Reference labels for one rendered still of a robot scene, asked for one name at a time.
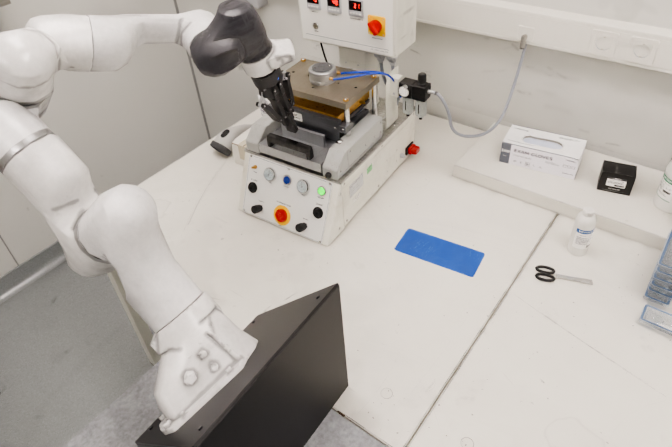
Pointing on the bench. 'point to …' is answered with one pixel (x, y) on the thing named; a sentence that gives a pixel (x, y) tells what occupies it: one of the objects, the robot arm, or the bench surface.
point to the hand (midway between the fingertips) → (289, 122)
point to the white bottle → (582, 232)
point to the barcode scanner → (228, 138)
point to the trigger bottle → (665, 191)
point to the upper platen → (331, 107)
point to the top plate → (331, 83)
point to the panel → (287, 197)
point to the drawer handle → (290, 144)
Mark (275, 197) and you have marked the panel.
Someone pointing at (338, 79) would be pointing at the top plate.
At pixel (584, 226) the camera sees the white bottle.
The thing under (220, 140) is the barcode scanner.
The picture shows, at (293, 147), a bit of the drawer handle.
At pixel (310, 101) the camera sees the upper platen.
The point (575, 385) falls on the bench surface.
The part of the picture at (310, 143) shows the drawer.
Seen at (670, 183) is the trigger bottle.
